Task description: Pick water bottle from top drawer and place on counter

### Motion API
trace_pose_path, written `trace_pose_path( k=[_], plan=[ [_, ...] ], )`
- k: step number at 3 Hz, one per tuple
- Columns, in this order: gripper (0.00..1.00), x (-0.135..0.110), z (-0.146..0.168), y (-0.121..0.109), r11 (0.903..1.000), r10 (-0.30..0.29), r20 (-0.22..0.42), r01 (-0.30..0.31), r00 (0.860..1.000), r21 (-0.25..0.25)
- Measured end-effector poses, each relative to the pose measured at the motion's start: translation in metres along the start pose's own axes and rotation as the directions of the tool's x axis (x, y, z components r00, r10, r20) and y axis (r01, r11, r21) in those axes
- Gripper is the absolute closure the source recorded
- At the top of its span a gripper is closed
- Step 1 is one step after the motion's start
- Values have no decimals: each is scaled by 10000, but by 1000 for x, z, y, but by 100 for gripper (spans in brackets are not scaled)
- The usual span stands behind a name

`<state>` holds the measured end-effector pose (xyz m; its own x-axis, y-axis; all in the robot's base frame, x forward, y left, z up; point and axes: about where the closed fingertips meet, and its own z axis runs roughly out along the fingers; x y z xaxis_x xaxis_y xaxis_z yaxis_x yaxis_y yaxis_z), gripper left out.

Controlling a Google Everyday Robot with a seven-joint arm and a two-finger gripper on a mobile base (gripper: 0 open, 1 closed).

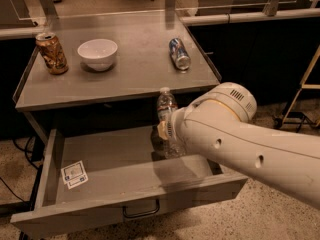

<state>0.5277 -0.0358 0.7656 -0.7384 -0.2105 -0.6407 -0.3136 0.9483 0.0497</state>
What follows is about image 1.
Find grey horizontal rail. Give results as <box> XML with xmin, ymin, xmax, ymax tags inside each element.
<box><xmin>180</xmin><ymin>8</ymin><xmax>320</xmax><ymax>26</ymax></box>

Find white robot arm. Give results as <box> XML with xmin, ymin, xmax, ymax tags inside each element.
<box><xmin>158</xmin><ymin>82</ymin><xmax>320</xmax><ymax>209</ymax></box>

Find blue silver soda can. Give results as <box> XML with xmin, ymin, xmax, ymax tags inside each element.
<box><xmin>169</xmin><ymin>38</ymin><xmax>191</xmax><ymax>71</ymax></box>

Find white ceramic bowl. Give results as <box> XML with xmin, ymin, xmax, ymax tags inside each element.
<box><xmin>77</xmin><ymin>39</ymin><xmax>118</xmax><ymax>72</ymax></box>

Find grey metal cabinet counter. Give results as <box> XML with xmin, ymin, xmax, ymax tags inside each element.
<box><xmin>12</xmin><ymin>9</ymin><xmax>223</xmax><ymax>145</ymax></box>

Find yellow frame cart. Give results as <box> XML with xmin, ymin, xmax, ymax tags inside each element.
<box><xmin>273</xmin><ymin>45</ymin><xmax>320</xmax><ymax>133</ymax></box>

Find black drawer handle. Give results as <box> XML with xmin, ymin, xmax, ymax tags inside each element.
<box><xmin>122</xmin><ymin>199</ymin><xmax>160</xmax><ymax>219</ymax></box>

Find clear plastic water bottle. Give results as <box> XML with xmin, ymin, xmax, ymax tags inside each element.
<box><xmin>157</xmin><ymin>87</ymin><xmax>185</xmax><ymax>159</ymax></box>

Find grey open top drawer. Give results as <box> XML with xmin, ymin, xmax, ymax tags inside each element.
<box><xmin>11</xmin><ymin>118</ymin><xmax>247</xmax><ymax>239</ymax></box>

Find brown soda can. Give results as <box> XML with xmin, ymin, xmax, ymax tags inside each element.
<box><xmin>36</xmin><ymin>32</ymin><xmax>69</xmax><ymax>75</ymax></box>

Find black floor cables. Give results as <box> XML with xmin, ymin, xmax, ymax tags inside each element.
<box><xmin>0</xmin><ymin>135</ymin><xmax>43</xmax><ymax>203</ymax></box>

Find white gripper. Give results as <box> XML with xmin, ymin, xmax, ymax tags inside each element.
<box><xmin>157</xmin><ymin>108</ymin><xmax>186</xmax><ymax>141</ymax></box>

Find white fiducial tag card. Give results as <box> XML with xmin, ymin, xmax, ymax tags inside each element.
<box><xmin>61</xmin><ymin>161</ymin><xmax>88</xmax><ymax>189</ymax></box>

